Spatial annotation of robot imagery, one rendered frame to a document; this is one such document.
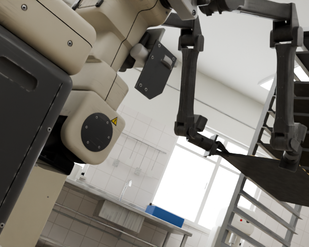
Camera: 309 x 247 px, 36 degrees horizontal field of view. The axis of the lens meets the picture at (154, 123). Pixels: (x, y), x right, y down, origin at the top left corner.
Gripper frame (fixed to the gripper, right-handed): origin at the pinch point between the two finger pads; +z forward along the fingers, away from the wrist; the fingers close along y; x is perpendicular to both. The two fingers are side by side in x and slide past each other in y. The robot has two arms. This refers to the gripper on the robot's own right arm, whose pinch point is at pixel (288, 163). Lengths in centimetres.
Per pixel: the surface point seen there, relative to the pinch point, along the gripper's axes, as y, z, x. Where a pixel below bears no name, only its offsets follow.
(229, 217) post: 22.2, 40.5, -18.5
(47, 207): 51, -15, -81
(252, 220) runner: 17, 57, -9
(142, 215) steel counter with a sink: 11, 327, -133
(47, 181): 42, -17, -84
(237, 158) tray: 0.7, 13.3, -21.2
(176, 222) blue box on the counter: 2, 360, -101
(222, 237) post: 32, 41, -18
